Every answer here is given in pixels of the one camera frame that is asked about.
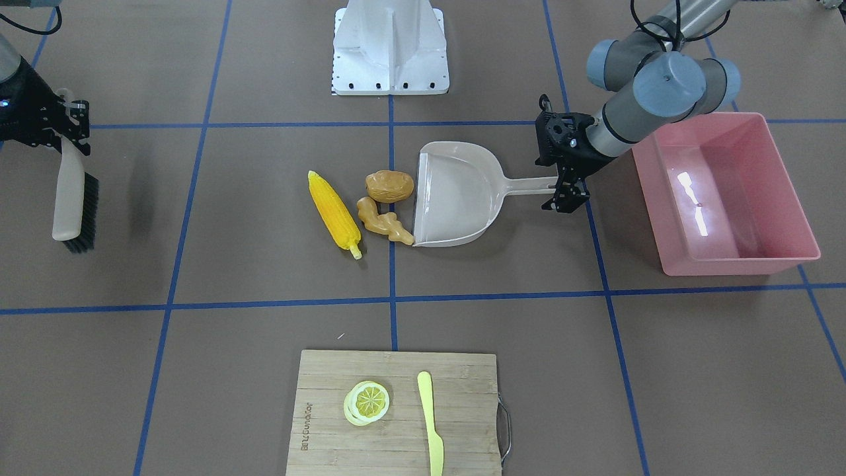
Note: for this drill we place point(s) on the yellow toy lemon slice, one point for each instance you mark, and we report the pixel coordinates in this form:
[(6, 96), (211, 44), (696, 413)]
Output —
[(366, 403)]

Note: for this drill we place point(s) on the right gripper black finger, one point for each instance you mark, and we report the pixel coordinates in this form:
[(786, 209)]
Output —
[(78, 131)]

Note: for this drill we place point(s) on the beige brush black bristles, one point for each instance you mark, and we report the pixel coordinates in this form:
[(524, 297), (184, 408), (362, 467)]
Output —
[(77, 193)]

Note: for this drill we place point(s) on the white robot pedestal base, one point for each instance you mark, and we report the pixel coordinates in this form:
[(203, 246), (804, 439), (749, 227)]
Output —
[(389, 48)]

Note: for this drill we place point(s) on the yellow plastic toy knife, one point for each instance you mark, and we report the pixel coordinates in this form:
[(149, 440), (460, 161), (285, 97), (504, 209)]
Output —
[(435, 444)]

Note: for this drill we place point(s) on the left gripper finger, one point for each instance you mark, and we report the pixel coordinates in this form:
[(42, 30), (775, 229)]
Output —
[(575, 194), (560, 200)]

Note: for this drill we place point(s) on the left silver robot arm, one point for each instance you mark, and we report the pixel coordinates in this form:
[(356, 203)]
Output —
[(652, 83)]

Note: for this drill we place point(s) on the beige plastic dustpan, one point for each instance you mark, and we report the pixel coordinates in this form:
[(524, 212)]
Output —
[(460, 190)]

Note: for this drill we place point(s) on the pink plastic bin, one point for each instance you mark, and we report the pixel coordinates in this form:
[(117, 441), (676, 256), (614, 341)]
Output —
[(720, 200)]

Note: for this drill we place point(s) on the bamboo cutting board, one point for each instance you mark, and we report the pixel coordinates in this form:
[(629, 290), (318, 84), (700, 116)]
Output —
[(466, 400)]

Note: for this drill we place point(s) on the brown toy potato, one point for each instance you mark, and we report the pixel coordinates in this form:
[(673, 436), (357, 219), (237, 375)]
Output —
[(389, 186)]

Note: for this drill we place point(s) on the yellow toy corn cob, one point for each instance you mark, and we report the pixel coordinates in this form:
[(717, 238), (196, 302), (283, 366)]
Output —
[(335, 215)]

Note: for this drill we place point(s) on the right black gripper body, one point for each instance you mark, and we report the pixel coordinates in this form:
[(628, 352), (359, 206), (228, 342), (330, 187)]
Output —
[(25, 99)]

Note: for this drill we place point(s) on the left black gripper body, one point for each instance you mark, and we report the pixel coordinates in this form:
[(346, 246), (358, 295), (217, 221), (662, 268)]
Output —
[(576, 158)]

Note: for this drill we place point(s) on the tan toy ginger root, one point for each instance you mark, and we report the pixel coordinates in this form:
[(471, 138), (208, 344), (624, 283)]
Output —
[(383, 224)]

